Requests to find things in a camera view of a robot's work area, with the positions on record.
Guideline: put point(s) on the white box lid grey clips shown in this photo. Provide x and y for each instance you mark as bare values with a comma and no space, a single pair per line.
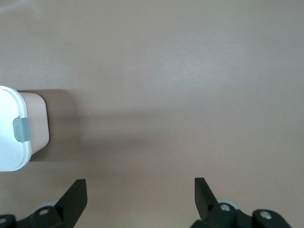
9,107

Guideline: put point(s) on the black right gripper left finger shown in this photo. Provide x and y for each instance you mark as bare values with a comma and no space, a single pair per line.
61,213

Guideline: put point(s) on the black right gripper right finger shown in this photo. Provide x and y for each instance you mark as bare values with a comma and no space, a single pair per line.
209,213

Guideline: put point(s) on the pink plastic storage box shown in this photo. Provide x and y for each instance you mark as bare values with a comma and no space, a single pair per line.
38,118

